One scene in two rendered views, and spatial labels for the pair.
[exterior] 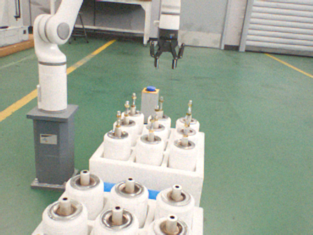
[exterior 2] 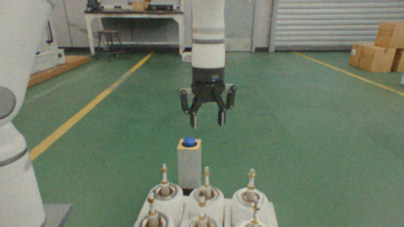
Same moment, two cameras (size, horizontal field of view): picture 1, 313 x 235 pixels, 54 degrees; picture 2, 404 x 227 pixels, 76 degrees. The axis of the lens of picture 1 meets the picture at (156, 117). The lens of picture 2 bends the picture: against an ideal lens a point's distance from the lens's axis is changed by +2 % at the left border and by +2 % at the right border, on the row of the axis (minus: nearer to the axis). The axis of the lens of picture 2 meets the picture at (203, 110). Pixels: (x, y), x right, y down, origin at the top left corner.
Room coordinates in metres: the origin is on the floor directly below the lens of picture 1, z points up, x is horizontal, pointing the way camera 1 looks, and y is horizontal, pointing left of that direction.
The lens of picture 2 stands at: (0.63, 0.01, 0.72)
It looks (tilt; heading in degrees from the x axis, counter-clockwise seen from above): 21 degrees down; 359
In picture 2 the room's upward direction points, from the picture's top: straight up
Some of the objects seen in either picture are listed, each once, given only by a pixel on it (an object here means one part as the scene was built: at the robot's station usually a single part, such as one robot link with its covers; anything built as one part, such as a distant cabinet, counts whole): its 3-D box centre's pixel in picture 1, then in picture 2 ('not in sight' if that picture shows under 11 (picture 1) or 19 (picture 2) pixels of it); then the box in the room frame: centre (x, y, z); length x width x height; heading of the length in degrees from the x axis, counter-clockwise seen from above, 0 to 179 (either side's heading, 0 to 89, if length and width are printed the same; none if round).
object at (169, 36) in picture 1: (167, 39); (207, 82); (1.21, -0.02, 0.57); 0.08 x 0.08 x 0.09
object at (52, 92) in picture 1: (53, 87); (9, 195); (1.06, 0.38, 0.39); 0.09 x 0.09 x 0.17; 0
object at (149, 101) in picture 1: (148, 122); (189, 183); (1.39, 0.04, 0.16); 0.07 x 0.07 x 0.31; 83
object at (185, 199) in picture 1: (175, 196); not in sight; (0.65, -0.07, 0.25); 0.08 x 0.08 x 0.01
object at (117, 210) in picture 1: (117, 214); not in sight; (0.55, 0.06, 0.26); 0.02 x 0.02 x 0.03
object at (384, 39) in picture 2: not in sight; (394, 35); (4.08, -2.52, 0.45); 0.30 x 0.24 x 0.30; 2
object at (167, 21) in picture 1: (168, 19); (205, 50); (1.23, -0.01, 0.64); 0.11 x 0.09 x 0.06; 17
